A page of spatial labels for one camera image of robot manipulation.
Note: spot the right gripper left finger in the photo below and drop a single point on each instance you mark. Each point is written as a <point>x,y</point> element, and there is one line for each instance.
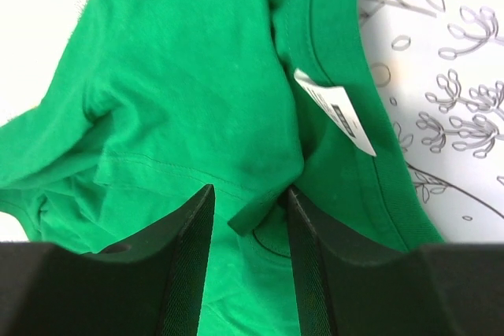
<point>150,283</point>

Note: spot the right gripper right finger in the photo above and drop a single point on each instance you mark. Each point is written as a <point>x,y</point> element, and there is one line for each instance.
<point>347,284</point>

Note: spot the green t-shirt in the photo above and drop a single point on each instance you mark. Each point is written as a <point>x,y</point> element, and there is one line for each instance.
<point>153,99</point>

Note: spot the white garment label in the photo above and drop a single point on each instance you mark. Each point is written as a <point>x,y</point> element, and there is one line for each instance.
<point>336,104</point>

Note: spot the floral table mat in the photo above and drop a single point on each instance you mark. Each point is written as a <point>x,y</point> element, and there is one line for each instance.
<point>438,65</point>

